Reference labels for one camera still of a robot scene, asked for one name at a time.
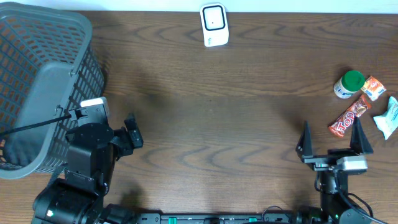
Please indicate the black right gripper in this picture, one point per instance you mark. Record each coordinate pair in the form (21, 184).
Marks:
(359, 142)

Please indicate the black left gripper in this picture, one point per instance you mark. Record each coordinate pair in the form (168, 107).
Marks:
(128, 143)

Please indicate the red chocolate bar wrapper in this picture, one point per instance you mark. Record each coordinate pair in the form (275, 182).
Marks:
(357, 109)

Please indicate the teal white tissue pack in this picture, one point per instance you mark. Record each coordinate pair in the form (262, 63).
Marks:
(387, 122)

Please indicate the green lid white jar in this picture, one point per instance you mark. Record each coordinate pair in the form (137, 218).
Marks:
(351, 82)

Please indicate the orange snack packet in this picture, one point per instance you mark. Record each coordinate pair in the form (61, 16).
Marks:
(373, 88)

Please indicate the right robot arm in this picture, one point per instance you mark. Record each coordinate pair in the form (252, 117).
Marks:
(336, 205)

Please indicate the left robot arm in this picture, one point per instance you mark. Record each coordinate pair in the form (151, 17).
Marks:
(75, 193)

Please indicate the grey plastic mesh basket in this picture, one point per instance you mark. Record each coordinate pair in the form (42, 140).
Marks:
(47, 69)

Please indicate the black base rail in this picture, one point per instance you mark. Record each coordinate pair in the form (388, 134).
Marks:
(269, 217)

